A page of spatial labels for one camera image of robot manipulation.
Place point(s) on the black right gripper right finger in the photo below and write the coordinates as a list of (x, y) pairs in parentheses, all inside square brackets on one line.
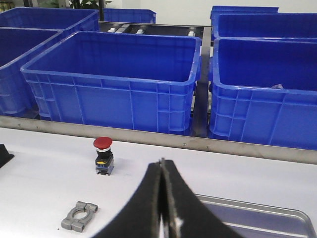
[(183, 214)]

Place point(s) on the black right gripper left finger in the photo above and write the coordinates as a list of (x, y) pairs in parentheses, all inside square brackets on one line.
[(140, 217)]

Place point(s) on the silver metal tray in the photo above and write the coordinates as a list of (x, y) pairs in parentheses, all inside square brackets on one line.
[(252, 220)]

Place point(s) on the black slotted board rack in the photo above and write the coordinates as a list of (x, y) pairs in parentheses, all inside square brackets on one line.
[(5, 156)]

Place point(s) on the grey metal clamp block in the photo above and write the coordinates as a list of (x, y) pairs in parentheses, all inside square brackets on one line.
[(79, 216)]

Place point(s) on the red emergency stop button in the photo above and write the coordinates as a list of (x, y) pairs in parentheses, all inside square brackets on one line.
[(105, 160)]

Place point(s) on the center blue plastic crate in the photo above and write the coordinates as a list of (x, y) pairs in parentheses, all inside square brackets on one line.
[(139, 82)]

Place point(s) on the blue plastic crate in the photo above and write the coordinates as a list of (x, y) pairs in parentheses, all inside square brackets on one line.
[(17, 47), (264, 92), (139, 82)]

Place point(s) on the right blue plastic crate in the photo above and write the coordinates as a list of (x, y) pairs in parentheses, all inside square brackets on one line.
[(264, 92)]

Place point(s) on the far right blue crate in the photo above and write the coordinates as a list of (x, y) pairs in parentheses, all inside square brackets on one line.
[(280, 25)]

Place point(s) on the far left blue crate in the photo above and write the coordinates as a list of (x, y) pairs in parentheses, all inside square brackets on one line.
[(65, 19)]

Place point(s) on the left blue plastic crate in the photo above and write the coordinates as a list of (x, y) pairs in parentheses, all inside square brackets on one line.
[(17, 47)]

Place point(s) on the steel table edge rail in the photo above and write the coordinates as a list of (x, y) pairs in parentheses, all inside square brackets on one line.
[(166, 140)]

